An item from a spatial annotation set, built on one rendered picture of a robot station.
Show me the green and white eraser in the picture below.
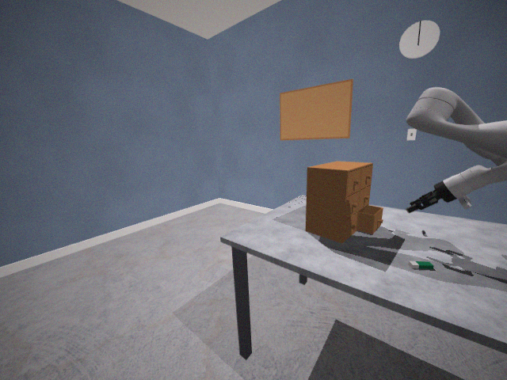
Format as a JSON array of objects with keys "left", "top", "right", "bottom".
[{"left": 408, "top": 261, "right": 434, "bottom": 269}]

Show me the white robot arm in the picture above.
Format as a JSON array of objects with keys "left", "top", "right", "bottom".
[{"left": 406, "top": 87, "right": 507, "bottom": 209}]

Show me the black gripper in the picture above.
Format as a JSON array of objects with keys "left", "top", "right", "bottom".
[{"left": 406, "top": 181, "right": 457, "bottom": 213}]

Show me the brown wooden chest of drawers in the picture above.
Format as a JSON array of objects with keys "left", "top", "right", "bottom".
[{"left": 306, "top": 161, "right": 368, "bottom": 243}]

